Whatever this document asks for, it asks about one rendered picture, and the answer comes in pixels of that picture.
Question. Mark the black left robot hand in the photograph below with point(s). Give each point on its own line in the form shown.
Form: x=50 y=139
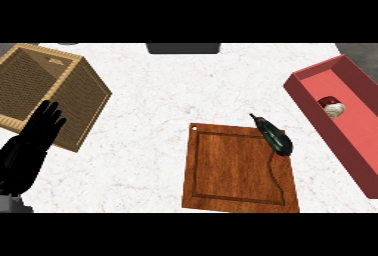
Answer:
x=29 y=146

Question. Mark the brown cardboard box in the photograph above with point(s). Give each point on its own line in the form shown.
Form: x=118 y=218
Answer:
x=48 y=93

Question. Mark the dark grey appliance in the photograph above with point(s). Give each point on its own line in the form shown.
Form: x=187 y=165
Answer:
x=183 y=48

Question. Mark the red rectangular box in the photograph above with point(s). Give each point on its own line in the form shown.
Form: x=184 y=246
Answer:
x=344 y=120

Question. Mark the brown wooden cutting board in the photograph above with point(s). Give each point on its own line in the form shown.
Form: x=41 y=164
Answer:
x=236 y=170

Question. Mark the grey flat object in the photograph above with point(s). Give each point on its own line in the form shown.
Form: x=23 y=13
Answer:
x=361 y=56

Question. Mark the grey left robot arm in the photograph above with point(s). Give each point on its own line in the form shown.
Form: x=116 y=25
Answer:
x=12 y=204

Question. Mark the dark green eggplant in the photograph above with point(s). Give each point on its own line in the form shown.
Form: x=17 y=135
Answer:
x=274 y=138

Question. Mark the white frosted red cupcake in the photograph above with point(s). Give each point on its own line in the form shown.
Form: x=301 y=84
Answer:
x=333 y=106

